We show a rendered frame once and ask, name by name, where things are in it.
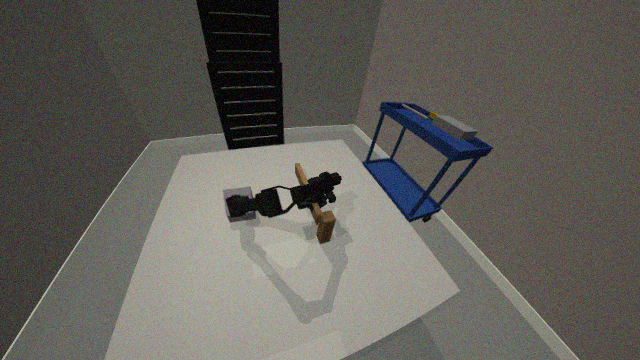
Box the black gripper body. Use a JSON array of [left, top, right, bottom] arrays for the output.
[[297, 191, 336, 210]]

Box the wooden board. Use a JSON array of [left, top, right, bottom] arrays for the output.
[[295, 163, 322, 226]]

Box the dark brown wooden post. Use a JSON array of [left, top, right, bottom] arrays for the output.
[[317, 210, 336, 244]]

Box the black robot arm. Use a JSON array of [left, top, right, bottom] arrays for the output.
[[225, 171, 342, 218]]

